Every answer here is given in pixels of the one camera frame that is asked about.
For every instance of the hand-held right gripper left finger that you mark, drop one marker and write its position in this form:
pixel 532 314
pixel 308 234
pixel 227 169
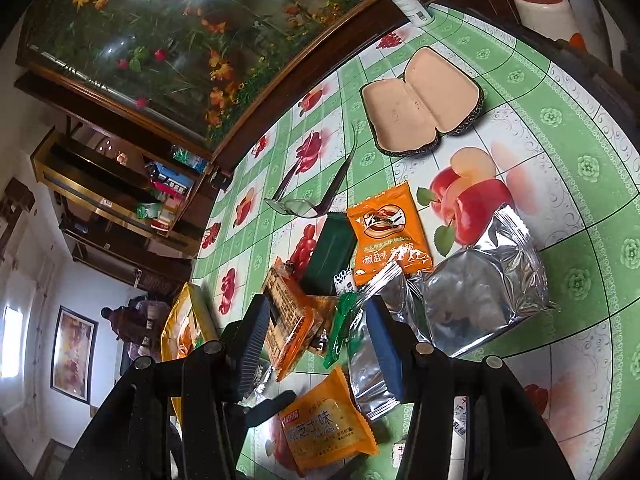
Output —
pixel 252 347

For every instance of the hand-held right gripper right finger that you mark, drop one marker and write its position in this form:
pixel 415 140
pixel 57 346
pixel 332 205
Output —
pixel 385 355

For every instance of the small silver foil packet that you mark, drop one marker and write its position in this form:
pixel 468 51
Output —
pixel 357 365

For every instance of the clear cracker packet orange ends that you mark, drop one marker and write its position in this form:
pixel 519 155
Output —
pixel 287 310

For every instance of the small bright green packet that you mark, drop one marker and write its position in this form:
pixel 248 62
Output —
pixel 337 330

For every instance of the yellow snack bag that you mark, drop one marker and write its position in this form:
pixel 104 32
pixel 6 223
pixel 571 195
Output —
pixel 182 320

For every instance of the small blue-white candy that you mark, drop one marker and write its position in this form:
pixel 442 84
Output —
pixel 345 282

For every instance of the orange yellow snack packet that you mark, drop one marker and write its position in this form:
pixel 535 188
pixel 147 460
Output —
pixel 325 425

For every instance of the large silver foil packet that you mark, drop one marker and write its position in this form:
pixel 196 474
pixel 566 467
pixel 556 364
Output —
pixel 475 290

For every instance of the dark green snack packet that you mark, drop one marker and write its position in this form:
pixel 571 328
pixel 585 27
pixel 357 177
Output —
pixel 327 255

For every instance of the white printed packet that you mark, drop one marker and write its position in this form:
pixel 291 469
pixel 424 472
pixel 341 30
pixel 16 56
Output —
pixel 462 417

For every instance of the eyeglasses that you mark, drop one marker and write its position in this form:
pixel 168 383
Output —
pixel 300 207

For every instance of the green bag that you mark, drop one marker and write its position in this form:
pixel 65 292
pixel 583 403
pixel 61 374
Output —
pixel 147 210

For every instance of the water bottle green label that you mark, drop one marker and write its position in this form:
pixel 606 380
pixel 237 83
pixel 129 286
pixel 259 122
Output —
pixel 190 157

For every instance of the green fruit print tablecloth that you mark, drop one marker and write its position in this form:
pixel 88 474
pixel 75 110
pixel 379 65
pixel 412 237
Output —
pixel 575 280

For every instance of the wooden shelf cabinet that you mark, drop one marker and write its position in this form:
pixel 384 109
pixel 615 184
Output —
pixel 100 175

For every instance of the open glasses case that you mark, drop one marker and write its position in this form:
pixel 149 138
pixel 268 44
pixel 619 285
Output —
pixel 400 120

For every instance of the flower display glass panel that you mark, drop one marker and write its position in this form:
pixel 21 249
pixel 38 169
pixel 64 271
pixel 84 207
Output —
pixel 200 35

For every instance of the white jar orange top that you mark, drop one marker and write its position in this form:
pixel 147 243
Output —
pixel 545 17

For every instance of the framed wall picture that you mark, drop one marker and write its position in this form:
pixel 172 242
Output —
pixel 72 355

